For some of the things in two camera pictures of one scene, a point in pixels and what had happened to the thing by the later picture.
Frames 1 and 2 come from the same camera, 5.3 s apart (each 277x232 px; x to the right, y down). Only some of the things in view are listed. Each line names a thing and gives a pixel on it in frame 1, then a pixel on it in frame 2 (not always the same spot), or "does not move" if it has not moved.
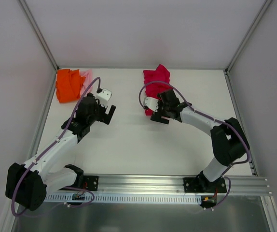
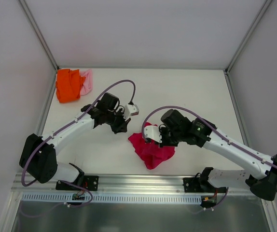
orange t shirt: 68,83 does not move
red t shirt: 160,74 to 152,154
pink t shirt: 88,74 does not move
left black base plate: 90,182 does not move
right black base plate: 201,184 does not move
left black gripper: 103,115 to 117,120
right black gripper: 161,112 to 164,136
